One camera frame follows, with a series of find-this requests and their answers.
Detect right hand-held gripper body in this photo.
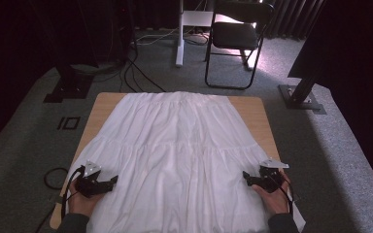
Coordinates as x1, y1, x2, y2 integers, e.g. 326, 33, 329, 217
252, 157, 290, 194

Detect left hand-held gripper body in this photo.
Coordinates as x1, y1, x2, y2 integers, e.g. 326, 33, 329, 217
75, 160, 112, 199

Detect white pleated skirt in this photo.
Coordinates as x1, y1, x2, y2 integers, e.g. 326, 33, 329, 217
65, 90, 306, 233

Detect person's left hand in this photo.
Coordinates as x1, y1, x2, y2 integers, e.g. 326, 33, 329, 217
67, 179, 105, 218

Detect person's right hand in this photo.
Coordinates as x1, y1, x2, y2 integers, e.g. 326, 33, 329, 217
252, 172, 293, 216

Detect black stand with grey base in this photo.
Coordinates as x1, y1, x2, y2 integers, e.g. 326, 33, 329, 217
278, 74, 327, 116

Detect black stand with square base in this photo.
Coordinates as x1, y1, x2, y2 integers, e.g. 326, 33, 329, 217
43, 62, 95, 104

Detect black folding chair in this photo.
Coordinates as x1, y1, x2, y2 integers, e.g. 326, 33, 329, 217
204, 0, 276, 91

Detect dark curtain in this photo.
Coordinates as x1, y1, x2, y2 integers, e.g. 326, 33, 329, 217
264, 0, 320, 41

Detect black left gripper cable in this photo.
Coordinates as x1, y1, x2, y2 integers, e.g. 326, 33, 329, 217
60, 165, 86, 219

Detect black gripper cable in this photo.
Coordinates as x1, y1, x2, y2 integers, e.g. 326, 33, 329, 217
271, 174, 295, 217
60, 165, 86, 219

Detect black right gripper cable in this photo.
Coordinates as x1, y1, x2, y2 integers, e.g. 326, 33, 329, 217
271, 174, 295, 217

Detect black cable loop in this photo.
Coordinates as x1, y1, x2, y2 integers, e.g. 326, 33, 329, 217
43, 166, 70, 191

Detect black floor cables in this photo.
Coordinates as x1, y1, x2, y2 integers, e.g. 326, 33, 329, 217
119, 30, 168, 94

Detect white floor cable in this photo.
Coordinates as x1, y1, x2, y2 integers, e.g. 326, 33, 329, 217
135, 26, 180, 47

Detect white desk frame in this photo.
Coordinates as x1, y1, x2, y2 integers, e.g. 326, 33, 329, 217
175, 0, 216, 68

